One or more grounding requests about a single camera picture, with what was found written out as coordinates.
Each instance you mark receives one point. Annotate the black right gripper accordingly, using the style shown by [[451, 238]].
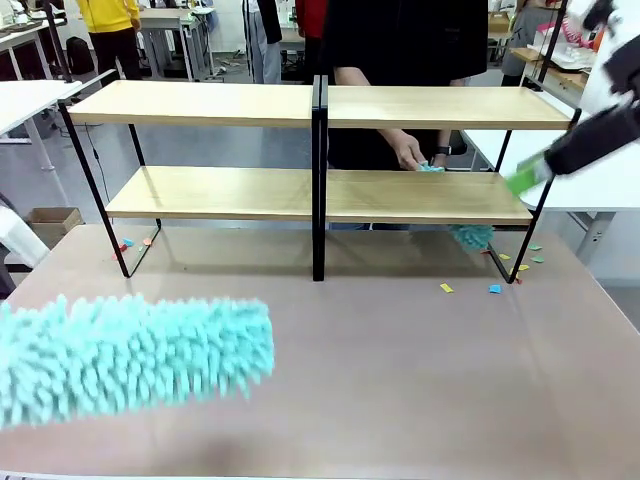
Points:
[[590, 140]]

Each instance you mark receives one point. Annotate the teal microfibre duster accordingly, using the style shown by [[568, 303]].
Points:
[[472, 236], [135, 355]]

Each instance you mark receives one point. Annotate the teal cleaning cloth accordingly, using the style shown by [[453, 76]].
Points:
[[431, 168]]

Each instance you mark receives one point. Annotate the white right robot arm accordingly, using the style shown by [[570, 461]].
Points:
[[612, 40]]

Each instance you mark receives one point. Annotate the person right forearm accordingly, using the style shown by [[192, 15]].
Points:
[[352, 77]]

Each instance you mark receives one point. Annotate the person left forearm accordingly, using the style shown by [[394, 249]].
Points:
[[443, 137]]

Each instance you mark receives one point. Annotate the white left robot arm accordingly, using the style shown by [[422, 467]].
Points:
[[17, 235]]

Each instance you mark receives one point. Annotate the person left hand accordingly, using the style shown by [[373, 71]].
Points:
[[440, 161]]

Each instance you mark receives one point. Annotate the person right hand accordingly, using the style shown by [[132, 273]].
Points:
[[409, 150]]

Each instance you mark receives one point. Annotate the black wrist watch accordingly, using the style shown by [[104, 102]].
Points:
[[444, 150]]

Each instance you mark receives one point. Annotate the black stand pole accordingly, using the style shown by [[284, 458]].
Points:
[[56, 40], [554, 35]]

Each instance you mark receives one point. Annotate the bystander in grey clothes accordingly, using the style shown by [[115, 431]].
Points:
[[525, 30]]

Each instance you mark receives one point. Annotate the person torso black shirt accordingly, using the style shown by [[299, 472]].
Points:
[[405, 40]]

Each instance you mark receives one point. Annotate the bystander in red top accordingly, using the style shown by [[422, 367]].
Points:
[[310, 20]]

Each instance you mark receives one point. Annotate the bystander in black coat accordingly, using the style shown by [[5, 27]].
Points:
[[267, 60]]

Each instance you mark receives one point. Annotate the bystander in yellow jacket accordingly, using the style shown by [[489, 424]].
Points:
[[107, 15]]

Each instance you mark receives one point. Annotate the black backpack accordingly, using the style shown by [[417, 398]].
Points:
[[80, 55]]

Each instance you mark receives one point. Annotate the cardboard box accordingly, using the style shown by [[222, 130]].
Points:
[[55, 222]]

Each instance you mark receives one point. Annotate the wooden two-tier shelf black frame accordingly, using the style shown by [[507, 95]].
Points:
[[425, 107], [200, 102]]

